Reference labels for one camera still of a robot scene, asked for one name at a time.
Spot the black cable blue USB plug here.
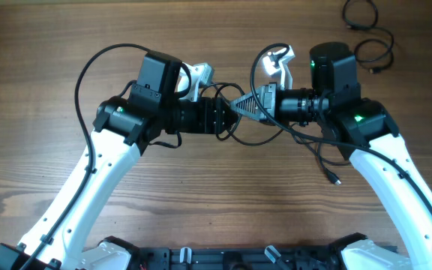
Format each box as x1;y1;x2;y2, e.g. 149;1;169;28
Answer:
198;82;341;185

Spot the black cable gold plug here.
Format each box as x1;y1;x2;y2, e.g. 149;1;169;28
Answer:
341;0;395;74

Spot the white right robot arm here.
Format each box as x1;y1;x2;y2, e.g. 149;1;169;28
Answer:
230;42;432;269

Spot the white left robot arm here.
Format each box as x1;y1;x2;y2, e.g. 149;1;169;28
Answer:
0;50;239;269

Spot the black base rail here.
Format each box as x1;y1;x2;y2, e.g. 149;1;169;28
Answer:
129;245;346;270

